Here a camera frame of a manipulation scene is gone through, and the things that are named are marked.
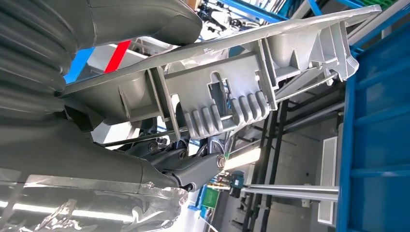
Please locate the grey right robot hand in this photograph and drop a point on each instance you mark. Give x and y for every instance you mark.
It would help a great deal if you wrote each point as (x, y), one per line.
(80, 166)

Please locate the bright light strip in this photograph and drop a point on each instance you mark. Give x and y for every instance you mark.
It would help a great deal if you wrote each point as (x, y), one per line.
(243, 158)

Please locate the aluminium profile bar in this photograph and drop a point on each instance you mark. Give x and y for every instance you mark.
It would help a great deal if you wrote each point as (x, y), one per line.
(288, 192)

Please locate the white slatted vent panel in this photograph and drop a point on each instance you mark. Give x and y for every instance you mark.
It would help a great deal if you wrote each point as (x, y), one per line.
(327, 179)

